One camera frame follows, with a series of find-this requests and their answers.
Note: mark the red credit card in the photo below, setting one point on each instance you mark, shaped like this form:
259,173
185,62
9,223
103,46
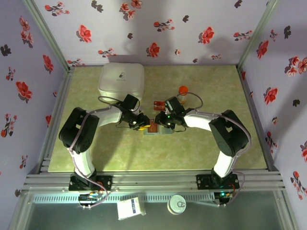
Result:
153,129
158,105

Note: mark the pale green card holder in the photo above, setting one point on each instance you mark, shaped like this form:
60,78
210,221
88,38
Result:
165,132

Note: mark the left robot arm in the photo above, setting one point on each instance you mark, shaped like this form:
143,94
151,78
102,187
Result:
79,134

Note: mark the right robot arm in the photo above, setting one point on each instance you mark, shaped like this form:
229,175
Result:
230,134

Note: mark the clear acrylic card tray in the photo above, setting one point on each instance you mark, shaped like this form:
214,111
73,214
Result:
157,97

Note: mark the pill bottle with orange cap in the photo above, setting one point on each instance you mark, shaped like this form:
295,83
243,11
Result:
184,89

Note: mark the white plastic lidded container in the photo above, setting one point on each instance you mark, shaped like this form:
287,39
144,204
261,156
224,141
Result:
120,79

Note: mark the white box with blue print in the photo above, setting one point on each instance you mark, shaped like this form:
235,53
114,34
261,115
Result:
127,208

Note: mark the silver tin can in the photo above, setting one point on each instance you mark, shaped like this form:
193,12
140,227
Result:
176,204

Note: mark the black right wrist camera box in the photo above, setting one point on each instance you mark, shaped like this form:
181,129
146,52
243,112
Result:
174,105

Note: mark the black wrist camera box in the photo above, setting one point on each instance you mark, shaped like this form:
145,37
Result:
131,102
174,105

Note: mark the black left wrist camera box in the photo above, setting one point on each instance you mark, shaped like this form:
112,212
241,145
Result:
131,102

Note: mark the aluminium enclosure frame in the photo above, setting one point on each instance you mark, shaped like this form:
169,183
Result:
153,178

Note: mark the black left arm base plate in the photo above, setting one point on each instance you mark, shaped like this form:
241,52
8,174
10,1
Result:
105,183

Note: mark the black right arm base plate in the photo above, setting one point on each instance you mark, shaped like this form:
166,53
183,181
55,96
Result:
204,182

